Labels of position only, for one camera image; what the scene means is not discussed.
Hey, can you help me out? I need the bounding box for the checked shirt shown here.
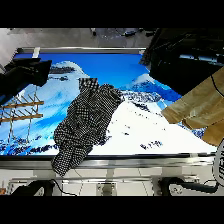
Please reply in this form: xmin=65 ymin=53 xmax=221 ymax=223
xmin=50 ymin=77 xmax=125 ymax=178

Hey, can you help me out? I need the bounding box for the black garment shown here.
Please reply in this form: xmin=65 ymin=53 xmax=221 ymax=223
xmin=139 ymin=28 xmax=224 ymax=98

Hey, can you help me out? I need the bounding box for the tan garment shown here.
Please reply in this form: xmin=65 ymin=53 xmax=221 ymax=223
xmin=161 ymin=66 xmax=224 ymax=147

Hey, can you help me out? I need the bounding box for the silver frame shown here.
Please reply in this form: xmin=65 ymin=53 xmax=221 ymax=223
xmin=0 ymin=46 xmax=224 ymax=197

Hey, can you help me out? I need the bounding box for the black cable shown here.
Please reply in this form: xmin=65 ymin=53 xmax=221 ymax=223
xmin=209 ymin=74 xmax=224 ymax=99
xmin=50 ymin=179 xmax=80 ymax=197

